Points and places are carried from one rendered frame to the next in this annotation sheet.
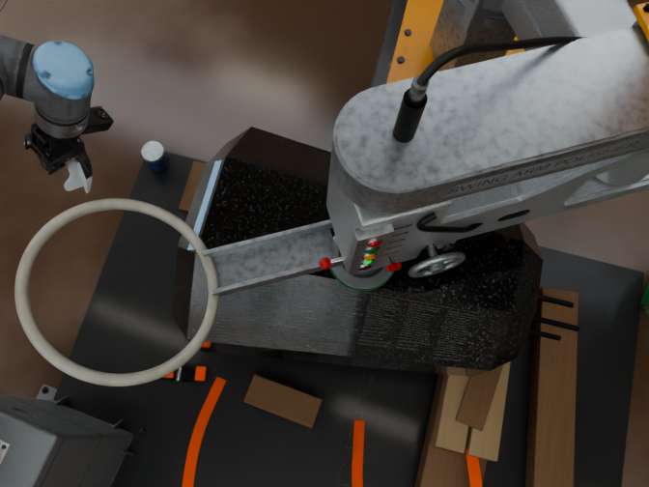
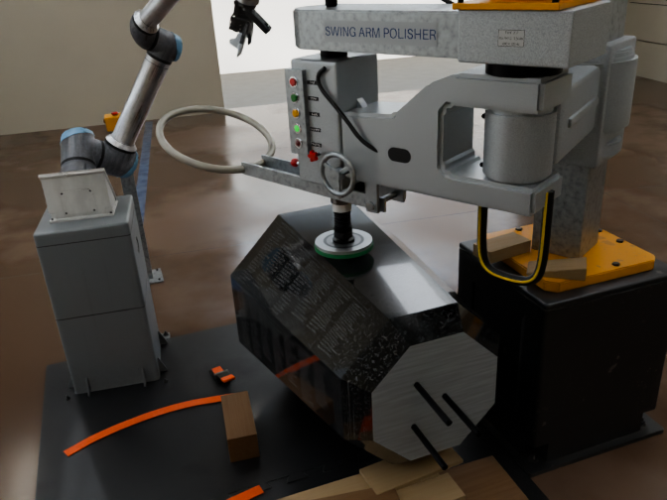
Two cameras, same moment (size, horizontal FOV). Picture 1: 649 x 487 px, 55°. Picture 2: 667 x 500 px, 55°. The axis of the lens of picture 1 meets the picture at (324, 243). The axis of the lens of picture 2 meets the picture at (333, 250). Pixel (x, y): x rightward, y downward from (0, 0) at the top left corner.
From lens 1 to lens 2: 2.29 m
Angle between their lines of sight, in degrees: 59
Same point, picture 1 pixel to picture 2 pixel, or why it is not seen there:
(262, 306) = (274, 262)
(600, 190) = (476, 179)
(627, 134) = (421, 13)
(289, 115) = not seen: hidden behind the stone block
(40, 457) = (111, 222)
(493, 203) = (377, 114)
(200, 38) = not seen: hidden behind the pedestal
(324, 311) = (295, 276)
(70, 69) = not seen: outside the picture
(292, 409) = (234, 422)
